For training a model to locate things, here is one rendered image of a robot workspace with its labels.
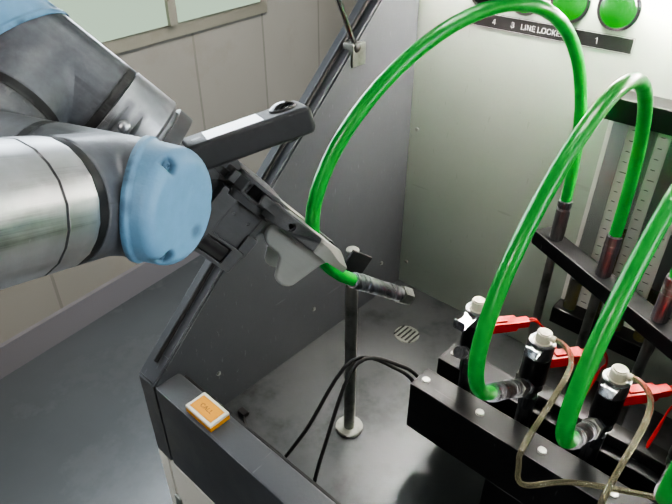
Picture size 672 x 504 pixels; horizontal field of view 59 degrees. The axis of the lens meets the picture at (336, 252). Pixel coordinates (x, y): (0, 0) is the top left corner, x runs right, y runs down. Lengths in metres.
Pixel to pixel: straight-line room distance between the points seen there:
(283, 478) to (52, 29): 0.50
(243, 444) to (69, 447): 1.39
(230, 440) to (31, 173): 0.51
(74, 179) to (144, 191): 0.04
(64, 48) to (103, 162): 0.16
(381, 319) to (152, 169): 0.79
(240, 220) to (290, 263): 0.06
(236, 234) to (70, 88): 0.17
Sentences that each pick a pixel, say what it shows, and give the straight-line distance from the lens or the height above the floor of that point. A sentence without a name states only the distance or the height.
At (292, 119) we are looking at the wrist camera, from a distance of 0.53.
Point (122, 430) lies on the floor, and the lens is 2.09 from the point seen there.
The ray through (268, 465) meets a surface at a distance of 0.73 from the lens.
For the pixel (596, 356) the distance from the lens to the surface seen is 0.48.
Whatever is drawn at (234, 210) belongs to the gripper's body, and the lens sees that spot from 0.52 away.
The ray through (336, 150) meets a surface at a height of 1.31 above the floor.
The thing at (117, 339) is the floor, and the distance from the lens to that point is 2.42.
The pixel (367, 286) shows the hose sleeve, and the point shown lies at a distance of 0.64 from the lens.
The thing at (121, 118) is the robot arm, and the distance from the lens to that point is 0.50.
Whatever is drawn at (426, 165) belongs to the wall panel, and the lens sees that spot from 1.03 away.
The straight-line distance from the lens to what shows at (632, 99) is 0.81.
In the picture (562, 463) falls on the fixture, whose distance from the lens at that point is 0.73.
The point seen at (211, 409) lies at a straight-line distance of 0.78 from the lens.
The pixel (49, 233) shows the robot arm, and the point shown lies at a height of 1.38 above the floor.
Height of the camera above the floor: 1.54
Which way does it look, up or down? 34 degrees down
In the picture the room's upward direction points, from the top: straight up
